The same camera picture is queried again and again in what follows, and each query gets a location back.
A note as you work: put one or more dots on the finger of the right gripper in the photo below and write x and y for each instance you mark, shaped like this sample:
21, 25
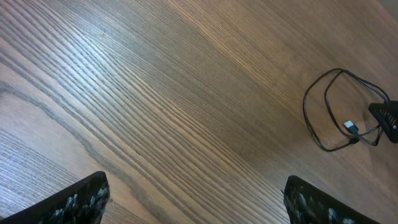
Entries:
386, 115

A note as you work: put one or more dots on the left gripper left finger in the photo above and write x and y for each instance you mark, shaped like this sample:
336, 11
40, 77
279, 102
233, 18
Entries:
82, 202

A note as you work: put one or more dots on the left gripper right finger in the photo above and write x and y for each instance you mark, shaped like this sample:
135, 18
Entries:
307, 204

